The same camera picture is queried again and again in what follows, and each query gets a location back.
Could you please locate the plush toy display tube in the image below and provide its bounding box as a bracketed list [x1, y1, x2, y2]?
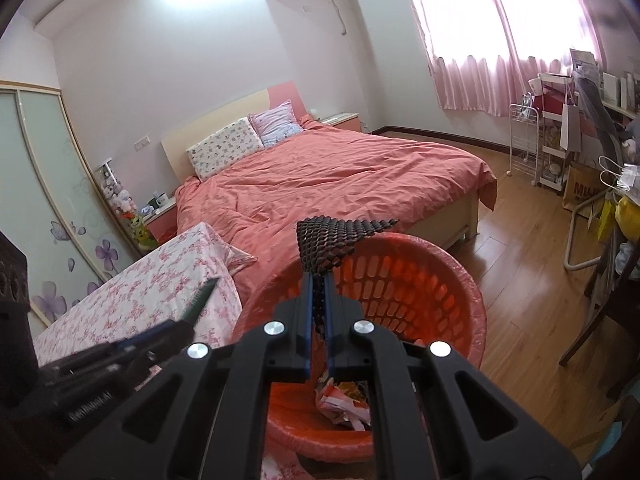
[94, 159, 157, 255]

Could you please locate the beige pink headboard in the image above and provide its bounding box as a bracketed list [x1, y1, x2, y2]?
[162, 80, 307, 183]

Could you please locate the white red snack wrapper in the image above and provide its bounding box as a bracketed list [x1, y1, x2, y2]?
[314, 374, 371, 431]

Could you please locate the pink bedside table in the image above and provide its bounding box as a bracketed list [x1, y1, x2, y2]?
[320, 113, 361, 132]
[144, 197, 178, 245]

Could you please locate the black foam mesh sheet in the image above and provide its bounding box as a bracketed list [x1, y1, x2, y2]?
[296, 216, 399, 364]

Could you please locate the salmon pink bed duvet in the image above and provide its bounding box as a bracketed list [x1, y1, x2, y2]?
[176, 119, 498, 302]

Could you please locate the floral sliding wardrobe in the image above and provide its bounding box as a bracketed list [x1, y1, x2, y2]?
[1, 84, 140, 336]

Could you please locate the floral white pillow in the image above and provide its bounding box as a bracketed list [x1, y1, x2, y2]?
[186, 117, 264, 181]

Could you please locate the yellow bag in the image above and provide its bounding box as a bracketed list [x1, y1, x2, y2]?
[597, 196, 640, 243]

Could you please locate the white wire rack shelf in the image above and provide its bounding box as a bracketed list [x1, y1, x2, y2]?
[506, 104, 540, 186]

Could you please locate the white mug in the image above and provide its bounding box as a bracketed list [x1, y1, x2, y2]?
[155, 193, 168, 207]

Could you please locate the orange plastic laundry basket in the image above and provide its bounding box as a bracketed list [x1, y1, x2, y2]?
[232, 233, 486, 463]

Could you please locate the floral pink white tablecloth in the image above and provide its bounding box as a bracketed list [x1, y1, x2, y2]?
[35, 222, 256, 365]

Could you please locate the pink window curtain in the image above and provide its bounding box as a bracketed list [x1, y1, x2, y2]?
[410, 0, 602, 117]

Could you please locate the striped pink pillow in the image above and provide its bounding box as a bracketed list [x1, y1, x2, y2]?
[247, 100, 303, 148]

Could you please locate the right pink bedside table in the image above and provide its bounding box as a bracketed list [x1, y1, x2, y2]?
[320, 113, 361, 132]

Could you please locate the brown cardboard box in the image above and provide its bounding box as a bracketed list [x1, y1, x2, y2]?
[562, 162, 605, 210]

